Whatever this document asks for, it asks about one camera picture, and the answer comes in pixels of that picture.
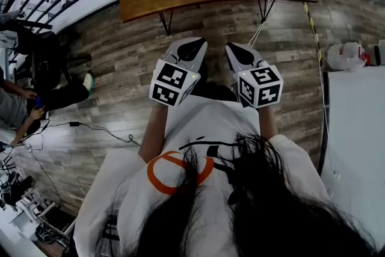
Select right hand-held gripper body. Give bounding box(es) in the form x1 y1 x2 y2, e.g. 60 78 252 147
233 60 284 109

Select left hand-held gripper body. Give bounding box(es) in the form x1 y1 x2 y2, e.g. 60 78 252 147
149 52 201 107

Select person's right forearm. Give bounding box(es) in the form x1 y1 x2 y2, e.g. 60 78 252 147
258 105 279 140

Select person's left forearm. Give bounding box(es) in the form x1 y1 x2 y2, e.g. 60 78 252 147
138 105 168 164

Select black hairpin table leg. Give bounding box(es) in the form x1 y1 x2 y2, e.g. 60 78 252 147
158 8 175 37
257 0 276 23

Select person's black trousers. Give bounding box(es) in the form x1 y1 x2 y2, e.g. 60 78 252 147
188 62 239 104

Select person's white printed shirt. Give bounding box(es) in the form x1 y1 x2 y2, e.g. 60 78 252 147
73 96 335 257

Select yellow and black floor tape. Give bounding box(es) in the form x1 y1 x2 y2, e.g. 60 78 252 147
303 2 324 67

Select white plastic bag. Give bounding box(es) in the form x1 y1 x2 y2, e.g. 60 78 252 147
327 42 371 71

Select white workbench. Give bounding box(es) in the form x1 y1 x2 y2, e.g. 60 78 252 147
319 64 385 254

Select white appliance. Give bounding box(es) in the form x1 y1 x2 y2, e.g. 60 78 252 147
366 40 385 67

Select black chair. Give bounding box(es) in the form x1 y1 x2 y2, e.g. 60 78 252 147
0 19 93 94

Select white metal rack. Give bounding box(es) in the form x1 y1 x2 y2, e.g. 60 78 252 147
17 188 76 239

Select thin white cable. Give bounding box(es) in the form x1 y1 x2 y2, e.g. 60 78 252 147
318 65 339 177

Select black floor cable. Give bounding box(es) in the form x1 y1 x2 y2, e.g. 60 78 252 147
23 121 141 149

